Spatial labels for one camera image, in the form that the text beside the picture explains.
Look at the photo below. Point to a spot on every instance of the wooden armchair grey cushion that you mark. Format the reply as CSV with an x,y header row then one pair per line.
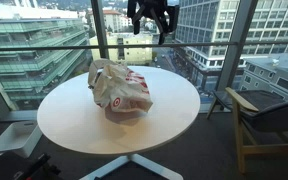
x,y
270,113

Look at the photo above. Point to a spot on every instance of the white plastic bag red print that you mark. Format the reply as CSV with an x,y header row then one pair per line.
x,y
120,90

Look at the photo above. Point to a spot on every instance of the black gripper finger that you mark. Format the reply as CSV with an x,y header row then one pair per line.
x,y
162,26
136,23

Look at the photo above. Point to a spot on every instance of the narrow grey window post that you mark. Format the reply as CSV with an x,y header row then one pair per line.
x,y
100,26

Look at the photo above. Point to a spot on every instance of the white table base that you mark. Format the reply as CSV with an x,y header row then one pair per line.
x,y
130,159

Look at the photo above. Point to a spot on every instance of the black stand with red parts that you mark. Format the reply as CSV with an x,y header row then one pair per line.
x,y
34,168

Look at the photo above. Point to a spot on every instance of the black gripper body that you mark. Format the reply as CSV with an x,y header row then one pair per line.
x,y
150,4

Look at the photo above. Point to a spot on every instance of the wide grey window post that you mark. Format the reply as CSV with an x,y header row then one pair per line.
x,y
237,40

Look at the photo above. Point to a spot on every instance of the grey window handrail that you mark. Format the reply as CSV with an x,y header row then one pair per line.
x,y
50,47

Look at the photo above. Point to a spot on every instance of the white plastic bin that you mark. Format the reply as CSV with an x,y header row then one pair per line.
x,y
14,136

